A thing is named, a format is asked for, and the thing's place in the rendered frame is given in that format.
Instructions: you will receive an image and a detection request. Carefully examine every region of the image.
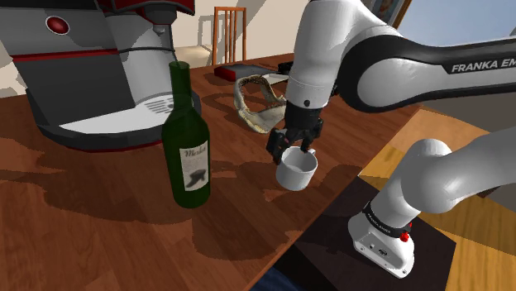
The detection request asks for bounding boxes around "beige animal jaw bone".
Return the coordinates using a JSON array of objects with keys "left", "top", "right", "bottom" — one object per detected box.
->
[{"left": 233, "top": 74, "right": 289, "bottom": 136}]

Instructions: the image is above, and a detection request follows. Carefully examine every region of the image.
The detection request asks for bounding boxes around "grey and red coffee machine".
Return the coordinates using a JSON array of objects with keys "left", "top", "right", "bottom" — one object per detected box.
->
[{"left": 0, "top": 0, "right": 203, "bottom": 154}]

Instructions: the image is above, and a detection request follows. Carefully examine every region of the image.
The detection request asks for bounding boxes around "dark robot stand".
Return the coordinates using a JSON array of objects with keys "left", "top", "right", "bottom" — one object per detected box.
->
[{"left": 273, "top": 175, "right": 458, "bottom": 291}]

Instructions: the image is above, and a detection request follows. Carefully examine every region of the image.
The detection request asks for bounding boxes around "wooden table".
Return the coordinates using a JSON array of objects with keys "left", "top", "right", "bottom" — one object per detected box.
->
[{"left": 0, "top": 52, "right": 423, "bottom": 291}]

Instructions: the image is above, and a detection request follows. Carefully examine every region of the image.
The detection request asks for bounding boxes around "framed wall picture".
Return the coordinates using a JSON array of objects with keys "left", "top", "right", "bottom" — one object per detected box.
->
[{"left": 368, "top": 0, "right": 414, "bottom": 30}]

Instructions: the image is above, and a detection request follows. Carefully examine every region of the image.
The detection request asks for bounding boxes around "red and grey flat tool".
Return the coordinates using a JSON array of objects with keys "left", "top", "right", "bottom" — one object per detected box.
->
[{"left": 213, "top": 63, "right": 292, "bottom": 87}]

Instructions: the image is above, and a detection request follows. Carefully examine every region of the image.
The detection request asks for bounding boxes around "white cup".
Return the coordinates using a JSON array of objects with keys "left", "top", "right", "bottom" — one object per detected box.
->
[{"left": 275, "top": 145, "right": 319, "bottom": 192}]

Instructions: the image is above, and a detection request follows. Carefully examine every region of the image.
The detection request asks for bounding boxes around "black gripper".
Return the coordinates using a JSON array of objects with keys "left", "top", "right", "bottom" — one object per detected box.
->
[{"left": 265, "top": 100, "right": 325, "bottom": 166}]

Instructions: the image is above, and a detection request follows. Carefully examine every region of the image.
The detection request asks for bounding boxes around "wooden chair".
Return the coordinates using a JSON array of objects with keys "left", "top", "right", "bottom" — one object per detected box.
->
[{"left": 212, "top": 6, "right": 248, "bottom": 66}]

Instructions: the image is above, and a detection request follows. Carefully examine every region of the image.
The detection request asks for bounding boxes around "green wine bottle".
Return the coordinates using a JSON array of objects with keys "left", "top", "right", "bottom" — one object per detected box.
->
[{"left": 160, "top": 60, "right": 212, "bottom": 210}]

